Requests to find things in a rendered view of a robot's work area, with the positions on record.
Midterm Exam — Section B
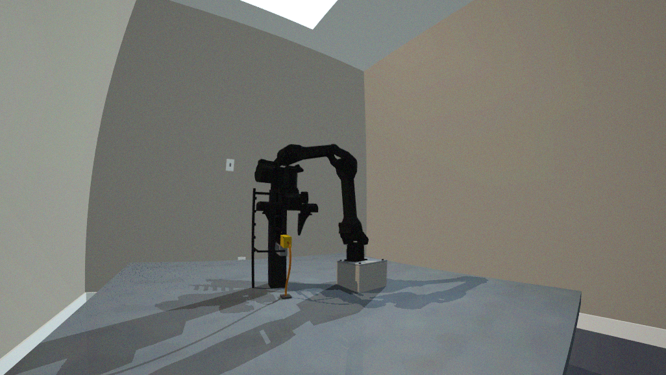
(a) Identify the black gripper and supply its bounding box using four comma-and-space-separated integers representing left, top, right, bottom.
256, 184, 318, 236

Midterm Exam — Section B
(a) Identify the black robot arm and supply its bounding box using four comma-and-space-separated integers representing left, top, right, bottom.
254, 144, 369, 261

